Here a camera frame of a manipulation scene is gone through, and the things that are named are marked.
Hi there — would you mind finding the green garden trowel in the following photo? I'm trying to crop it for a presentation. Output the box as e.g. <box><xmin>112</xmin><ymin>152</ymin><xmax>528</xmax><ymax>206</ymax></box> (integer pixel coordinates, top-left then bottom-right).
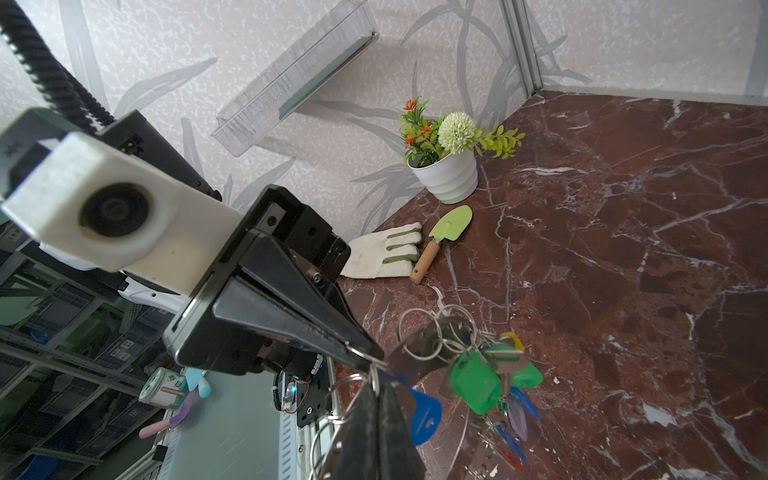
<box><xmin>410</xmin><ymin>205</ymin><xmax>473</xmax><ymax>284</ymax></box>

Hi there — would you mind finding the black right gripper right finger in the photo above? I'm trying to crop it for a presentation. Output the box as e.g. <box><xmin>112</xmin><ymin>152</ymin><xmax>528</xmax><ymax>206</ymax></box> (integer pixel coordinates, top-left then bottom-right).
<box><xmin>379</xmin><ymin>385</ymin><xmax>425</xmax><ymax>480</ymax></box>

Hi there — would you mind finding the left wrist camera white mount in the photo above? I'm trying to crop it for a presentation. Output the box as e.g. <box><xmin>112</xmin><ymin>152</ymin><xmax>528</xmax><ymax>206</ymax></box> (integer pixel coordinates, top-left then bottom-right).
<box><xmin>1</xmin><ymin>108</ymin><xmax>243</xmax><ymax>297</ymax></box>

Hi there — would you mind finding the potted artificial flower plant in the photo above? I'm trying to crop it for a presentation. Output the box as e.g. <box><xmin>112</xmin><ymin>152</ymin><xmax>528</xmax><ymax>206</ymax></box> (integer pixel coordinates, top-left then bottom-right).
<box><xmin>398</xmin><ymin>97</ymin><xmax>526</xmax><ymax>205</ymax></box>

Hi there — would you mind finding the key with blue tag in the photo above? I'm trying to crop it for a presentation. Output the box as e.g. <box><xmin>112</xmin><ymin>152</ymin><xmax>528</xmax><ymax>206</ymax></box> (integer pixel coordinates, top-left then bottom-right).
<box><xmin>383</xmin><ymin>373</ymin><xmax>443</xmax><ymax>446</ymax></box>

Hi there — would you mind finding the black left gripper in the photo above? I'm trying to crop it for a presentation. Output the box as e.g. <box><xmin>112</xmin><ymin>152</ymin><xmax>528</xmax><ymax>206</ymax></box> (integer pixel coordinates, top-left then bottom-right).
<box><xmin>163</xmin><ymin>185</ymin><xmax>384</xmax><ymax>377</ymax></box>

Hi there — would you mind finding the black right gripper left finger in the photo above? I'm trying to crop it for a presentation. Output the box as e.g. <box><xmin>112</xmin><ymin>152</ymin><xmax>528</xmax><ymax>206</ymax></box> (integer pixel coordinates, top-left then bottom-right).
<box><xmin>320</xmin><ymin>385</ymin><xmax>379</xmax><ymax>480</ymax></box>

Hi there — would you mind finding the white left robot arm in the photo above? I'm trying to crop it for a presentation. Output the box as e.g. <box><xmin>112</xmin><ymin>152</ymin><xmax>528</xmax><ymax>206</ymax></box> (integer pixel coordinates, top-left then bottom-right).
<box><xmin>1</xmin><ymin>1</ymin><xmax>388</xmax><ymax>377</ymax></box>

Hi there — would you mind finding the clear plastic wall shelf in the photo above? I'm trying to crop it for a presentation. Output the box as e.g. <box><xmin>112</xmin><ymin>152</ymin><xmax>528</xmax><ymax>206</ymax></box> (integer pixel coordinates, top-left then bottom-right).
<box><xmin>212</xmin><ymin>1</ymin><xmax>378</xmax><ymax>157</ymax></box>

